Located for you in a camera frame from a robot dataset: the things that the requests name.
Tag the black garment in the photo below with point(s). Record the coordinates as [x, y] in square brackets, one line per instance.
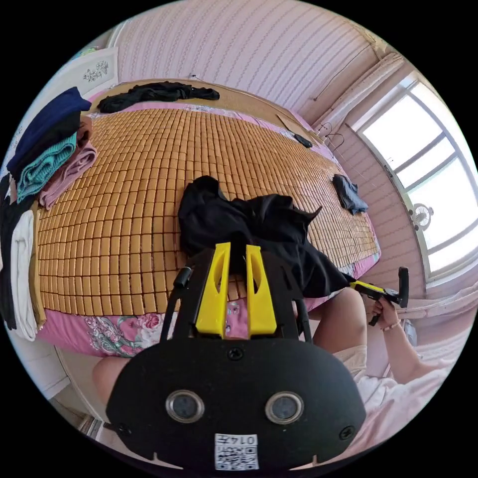
[157, 94]

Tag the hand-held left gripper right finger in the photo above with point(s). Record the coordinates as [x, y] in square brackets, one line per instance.
[263, 313]

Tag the bed with woven mat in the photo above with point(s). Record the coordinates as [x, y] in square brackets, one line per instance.
[130, 194]

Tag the person's right hand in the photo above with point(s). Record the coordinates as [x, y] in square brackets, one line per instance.
[386, 315]

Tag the person's right forearm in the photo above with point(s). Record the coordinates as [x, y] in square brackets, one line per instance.
[407, 347]

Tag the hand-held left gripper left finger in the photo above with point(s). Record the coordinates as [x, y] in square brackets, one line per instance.
[209, 310]

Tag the black long sleeve shirt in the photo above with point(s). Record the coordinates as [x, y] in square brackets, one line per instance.
[261, 220]

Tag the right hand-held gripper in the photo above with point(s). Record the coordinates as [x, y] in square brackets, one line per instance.
[386, 297]

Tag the dark blue-grey garment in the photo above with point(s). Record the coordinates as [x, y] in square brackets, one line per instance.
[349, 194]

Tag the pile of clothes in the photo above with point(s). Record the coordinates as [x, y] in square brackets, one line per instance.
[48, 149]

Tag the person's body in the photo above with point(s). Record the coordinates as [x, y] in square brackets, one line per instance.
[403, 407]

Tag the window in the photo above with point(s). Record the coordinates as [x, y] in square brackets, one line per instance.
[425, 157]

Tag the small black object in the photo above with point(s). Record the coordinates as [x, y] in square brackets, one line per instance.
[303, 140]

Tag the small white fan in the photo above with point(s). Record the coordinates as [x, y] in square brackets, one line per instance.
[422, 216]

